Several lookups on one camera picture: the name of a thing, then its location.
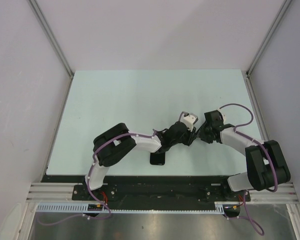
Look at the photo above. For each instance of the phone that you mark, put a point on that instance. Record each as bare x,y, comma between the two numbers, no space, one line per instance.
157,159

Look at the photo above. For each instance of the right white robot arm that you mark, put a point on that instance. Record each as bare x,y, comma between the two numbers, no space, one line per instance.
266,166

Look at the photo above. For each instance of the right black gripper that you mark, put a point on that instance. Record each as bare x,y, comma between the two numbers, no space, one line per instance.
201,136

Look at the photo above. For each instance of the right aluminium frame post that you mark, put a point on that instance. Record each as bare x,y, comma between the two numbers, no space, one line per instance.
284,8

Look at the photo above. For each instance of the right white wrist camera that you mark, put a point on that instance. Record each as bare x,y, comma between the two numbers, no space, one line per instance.
222,115

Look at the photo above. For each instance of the left aluminium frame post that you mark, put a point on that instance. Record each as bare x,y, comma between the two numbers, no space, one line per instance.
46,28

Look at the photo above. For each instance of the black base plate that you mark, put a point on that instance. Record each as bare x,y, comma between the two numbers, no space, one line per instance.
159,193

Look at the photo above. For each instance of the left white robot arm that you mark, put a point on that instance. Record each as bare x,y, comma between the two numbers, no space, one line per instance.
113,145

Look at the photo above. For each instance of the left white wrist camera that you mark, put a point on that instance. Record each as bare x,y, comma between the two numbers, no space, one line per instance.
189,119

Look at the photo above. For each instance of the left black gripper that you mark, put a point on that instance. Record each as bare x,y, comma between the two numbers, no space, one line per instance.
190,136

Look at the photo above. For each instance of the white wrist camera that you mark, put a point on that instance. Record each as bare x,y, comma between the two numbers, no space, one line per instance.
189,119
222,115

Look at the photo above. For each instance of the aluminium frame post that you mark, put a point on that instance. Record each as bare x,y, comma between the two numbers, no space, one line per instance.
284,8
46,28

